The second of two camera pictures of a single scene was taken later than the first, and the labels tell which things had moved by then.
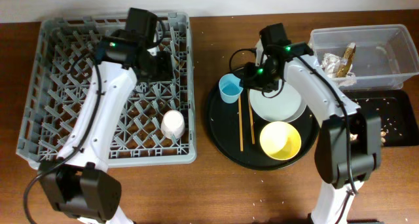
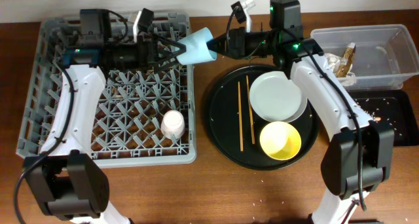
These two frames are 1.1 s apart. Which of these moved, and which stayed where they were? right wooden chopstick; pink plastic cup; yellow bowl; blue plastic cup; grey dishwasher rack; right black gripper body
Moved: right black gripper body; blue plastic cup
Stayed: yellow bowl; pink plastic cup; grey dishwasher rack; right wooden chopstick
